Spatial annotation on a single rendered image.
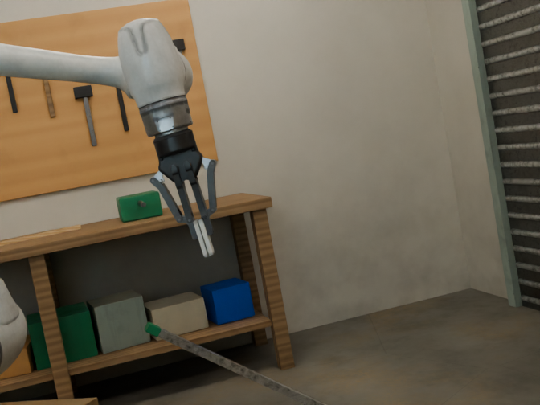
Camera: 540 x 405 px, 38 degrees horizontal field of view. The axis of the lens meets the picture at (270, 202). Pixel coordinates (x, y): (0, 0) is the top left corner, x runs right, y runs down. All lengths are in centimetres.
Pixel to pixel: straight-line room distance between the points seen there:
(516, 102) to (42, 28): 244
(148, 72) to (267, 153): 302
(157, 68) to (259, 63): 303
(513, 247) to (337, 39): 152
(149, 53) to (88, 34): 288
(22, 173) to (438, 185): 238
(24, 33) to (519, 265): 285
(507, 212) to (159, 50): 311
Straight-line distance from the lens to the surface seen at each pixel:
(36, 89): 425
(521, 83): 400
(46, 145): 423
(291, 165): 443
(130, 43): 142
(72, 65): 158
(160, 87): 141
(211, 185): 143
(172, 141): 141
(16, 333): 175
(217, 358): 303
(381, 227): 462
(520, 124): 405
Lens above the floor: 115
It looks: 5 degrees down
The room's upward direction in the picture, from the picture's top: 10 degrees counter-clockwise
